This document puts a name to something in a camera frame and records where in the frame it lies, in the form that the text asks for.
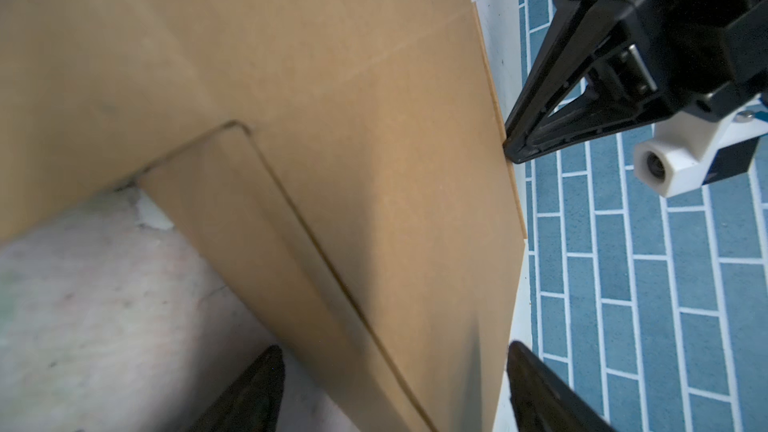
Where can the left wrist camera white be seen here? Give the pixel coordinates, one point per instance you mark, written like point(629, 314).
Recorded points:
point(687, 152)

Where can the brown cardboard box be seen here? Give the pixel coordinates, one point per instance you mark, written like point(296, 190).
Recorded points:
point(338, 162)

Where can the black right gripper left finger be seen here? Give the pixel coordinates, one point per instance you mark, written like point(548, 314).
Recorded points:
point(253, 401)

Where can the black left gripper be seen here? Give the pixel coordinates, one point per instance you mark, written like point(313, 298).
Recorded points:
point(608, 66)

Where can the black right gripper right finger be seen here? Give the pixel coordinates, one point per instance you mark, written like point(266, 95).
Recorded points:
point(541, 401)

